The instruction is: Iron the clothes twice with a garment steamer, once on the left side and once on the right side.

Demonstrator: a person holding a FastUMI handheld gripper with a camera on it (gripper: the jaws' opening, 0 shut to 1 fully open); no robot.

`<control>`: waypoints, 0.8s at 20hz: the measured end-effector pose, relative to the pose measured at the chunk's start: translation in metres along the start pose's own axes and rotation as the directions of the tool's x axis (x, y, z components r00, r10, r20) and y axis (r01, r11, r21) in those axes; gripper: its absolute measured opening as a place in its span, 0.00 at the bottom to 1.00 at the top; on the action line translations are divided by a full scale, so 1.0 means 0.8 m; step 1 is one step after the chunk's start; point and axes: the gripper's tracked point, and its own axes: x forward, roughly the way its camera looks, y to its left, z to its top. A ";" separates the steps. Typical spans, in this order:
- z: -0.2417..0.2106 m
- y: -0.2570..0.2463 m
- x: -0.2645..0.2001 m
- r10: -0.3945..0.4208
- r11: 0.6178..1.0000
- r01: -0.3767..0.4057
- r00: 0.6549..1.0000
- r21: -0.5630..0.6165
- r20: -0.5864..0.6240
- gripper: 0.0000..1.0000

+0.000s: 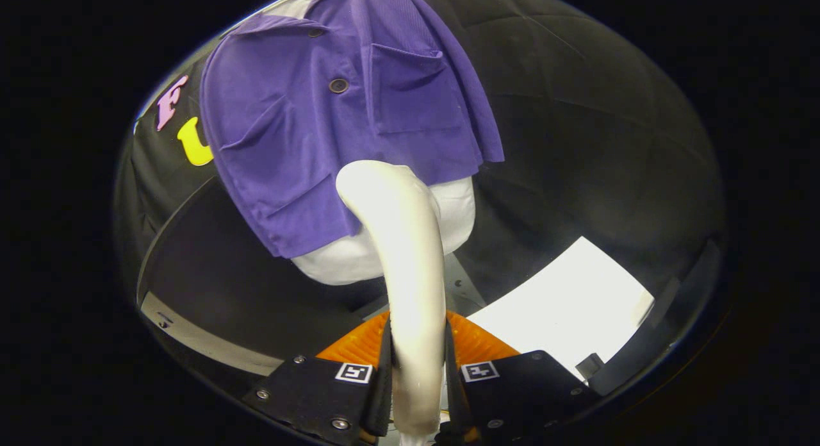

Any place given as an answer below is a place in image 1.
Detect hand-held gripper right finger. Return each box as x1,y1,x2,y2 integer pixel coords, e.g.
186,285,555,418
445,310,604,446

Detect white paper sheet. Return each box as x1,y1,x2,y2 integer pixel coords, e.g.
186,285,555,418
466,235,656,381

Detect white mannequin torso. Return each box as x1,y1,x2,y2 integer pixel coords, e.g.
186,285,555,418
269,0,477,287

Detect small black block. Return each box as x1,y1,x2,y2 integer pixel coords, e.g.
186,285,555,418
574,352,607,380

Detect black backdrop cloth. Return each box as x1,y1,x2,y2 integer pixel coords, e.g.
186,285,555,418
115,0,728,397

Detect purple button jacket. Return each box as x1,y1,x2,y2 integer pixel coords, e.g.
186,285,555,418
199,0,505,260

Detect grey drawer cabinet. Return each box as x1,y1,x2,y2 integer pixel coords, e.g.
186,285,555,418
136,176,392,378

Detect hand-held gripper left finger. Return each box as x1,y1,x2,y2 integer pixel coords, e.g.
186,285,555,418
242,310,393,446

